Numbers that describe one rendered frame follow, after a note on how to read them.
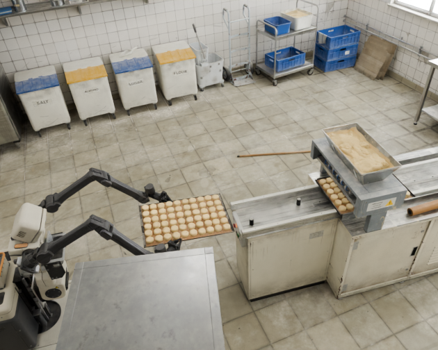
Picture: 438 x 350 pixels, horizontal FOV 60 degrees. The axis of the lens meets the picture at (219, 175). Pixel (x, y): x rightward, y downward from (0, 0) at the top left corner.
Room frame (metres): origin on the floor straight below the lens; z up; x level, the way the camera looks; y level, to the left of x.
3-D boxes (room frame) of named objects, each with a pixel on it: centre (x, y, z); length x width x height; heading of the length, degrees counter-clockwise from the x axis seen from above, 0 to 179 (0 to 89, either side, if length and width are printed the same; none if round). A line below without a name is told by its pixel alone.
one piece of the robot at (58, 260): (1.69, 1.13, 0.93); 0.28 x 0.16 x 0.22; 12
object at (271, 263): (2.00, -0.47, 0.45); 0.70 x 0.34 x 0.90; 102
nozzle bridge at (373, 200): (2.10, -0.97, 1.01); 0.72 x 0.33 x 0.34; 12
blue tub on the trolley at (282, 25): (6.00, -1.06, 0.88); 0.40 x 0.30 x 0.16; 22
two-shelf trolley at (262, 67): (6.11, -1.24, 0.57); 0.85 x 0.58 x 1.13; 116
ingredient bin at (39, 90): (4.98, 2.40, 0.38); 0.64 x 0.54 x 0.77; 22
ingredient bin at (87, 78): (5.19, 1.78, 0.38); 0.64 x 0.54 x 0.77; 20
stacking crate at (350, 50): (6.35, -2.15, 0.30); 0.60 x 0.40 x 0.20; 109
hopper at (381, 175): (2.10, -0.97, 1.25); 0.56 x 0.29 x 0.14; 12
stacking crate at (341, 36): (6.35, -2.15, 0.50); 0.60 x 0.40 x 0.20; 111
